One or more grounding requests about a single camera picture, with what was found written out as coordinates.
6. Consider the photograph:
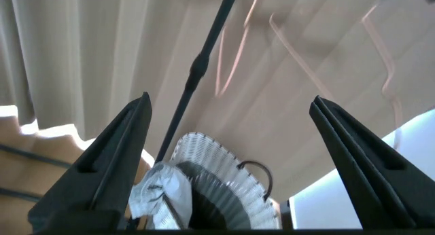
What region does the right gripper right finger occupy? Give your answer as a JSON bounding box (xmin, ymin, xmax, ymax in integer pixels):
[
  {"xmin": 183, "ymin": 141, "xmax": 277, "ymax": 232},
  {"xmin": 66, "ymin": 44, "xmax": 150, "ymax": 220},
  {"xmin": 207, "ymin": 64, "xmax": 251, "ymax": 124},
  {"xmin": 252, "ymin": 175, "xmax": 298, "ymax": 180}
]
[{"xmin": 309, "ymin": 94, "xmax": 435, "ymax": 230}]

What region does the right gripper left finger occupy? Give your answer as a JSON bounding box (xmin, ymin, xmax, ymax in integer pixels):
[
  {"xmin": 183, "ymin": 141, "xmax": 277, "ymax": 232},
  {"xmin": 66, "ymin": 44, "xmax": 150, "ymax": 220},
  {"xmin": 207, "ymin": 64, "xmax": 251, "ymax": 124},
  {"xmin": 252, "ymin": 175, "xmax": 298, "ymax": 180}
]
[{"xmin": 27, "ymin": 91, "xmax": 153, "ymax": 231}]

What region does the pink clothes hanger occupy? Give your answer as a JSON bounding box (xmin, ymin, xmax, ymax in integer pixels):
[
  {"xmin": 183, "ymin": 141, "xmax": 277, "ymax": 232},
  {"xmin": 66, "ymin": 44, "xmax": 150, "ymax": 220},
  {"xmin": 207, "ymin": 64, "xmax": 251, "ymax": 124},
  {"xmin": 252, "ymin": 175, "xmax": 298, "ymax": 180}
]
[
  {"xmin": 268, "ymin": 3, "xmax": 404, "ymax": 151},
  {"xmin": 214, "ymin": 0, "xmax": 262, "ymax": 98}
]

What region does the white laundry basket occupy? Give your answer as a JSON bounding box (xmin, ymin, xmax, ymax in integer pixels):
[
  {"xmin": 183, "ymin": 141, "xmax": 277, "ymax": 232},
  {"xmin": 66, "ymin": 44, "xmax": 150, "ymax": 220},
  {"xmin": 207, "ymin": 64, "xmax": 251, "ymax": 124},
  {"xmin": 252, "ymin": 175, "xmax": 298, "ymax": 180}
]
[{"xmin": 169, "ymin": 131, "xmax": 283, "ymax": 230}]

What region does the black clothes rack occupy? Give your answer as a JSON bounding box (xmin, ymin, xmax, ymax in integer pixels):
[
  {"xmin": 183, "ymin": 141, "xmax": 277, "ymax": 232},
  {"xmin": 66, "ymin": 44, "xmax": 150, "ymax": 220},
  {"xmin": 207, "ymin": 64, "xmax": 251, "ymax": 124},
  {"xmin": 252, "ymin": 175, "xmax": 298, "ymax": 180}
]
[{"xmin": 0, "ymin": 0, "xmax": 241, "ymax": 229}]

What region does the pale grey garment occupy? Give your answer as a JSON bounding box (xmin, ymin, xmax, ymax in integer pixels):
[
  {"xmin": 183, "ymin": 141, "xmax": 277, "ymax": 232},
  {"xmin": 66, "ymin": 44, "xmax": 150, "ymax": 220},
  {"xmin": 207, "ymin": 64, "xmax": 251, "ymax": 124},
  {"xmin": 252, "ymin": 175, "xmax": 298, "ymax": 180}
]
[{"xmin": 128, "ymin": 161, "xmax": 194, "ymax": 230}]

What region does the beige curtain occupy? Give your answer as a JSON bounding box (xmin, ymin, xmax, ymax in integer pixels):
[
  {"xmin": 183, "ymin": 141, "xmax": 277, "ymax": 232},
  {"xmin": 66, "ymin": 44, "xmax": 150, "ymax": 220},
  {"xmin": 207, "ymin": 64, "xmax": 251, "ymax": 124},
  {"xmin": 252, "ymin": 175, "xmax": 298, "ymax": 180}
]
[{"xmin": 0, "ymin": 0, "xmax": 435, "ymax": 202}]

